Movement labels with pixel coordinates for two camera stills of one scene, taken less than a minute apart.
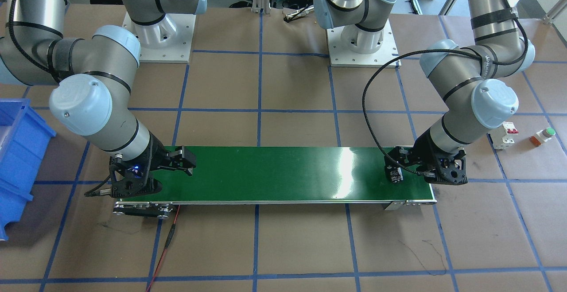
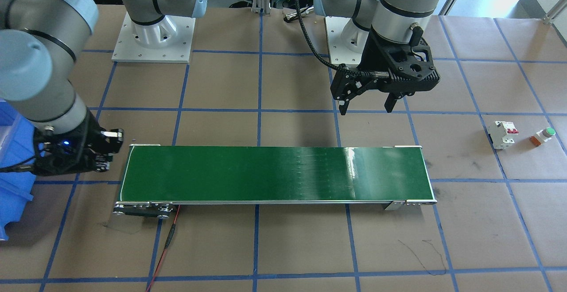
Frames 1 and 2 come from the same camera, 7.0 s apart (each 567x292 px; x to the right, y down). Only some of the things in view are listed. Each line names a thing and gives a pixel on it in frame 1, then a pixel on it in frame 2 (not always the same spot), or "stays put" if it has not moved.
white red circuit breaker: [504, 136] stays put
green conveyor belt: [290, 175] stays put
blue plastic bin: [25, 136] stays put
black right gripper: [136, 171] -> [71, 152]
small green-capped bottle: [541, 136] stays put
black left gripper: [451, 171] -> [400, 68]
